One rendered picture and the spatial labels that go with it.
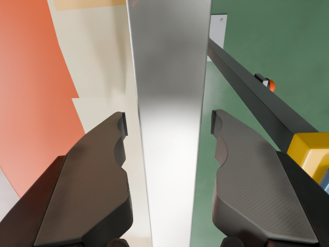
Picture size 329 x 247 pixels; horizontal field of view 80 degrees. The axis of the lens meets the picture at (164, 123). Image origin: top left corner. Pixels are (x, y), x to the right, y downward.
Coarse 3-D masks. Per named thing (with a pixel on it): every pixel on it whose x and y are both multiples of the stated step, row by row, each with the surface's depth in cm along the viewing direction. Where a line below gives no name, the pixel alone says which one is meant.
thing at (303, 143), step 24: (216, 24) 97; (216, 48) 74; (240, 72) 50; (240, 96) 46; (264, 96) 38; (264, 120) 35; (288, 120) 30; (288, 144) 28; (312, 144) 18; (312, 168) 19
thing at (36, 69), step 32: (0, 0) 11; (32, 0) 12; (0, 32) 12; (32, 32) 12; (0, 64) 13; (32, 64) 13; (64, 64) 13; (0, 96) 15; (32, 96) 15; (64, 96) 15
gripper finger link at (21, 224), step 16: (64, 160) 8; (48, 176) 8; (32, 192) 7; (48, 192) 7; (16, 208) 6; (32, 208) 6; (0, 224) 6; (16, 224) 6; (32, 224) 6; (0, 240) 6; (16, 240) 6; (32, 240) 6
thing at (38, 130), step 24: (0, 120) 16; (24, 120) 16; (48, 120) 16; (72, 120) 16; (0, 144) 17; (24, 144) 17; (48, 144) 17; (72, 144) 17; (0, 168) 19; (24, 168) 19; (0, 192) 20; (24, 192) 20; (0, 216) 23
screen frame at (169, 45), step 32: (128, 0) 9; (160, 0) 9; (192, 0) 9; (160, 32) 9; (192, 32) 9; (160, 64) 10; (192, 64) 10; (160, 96) 11; (192, 96) 11; (160, 128) 12; (192, 128) 12; (160, 160) 13; (192, 160) 13; (160, 192) 15; (192, 192) 15; (160, 224) 18
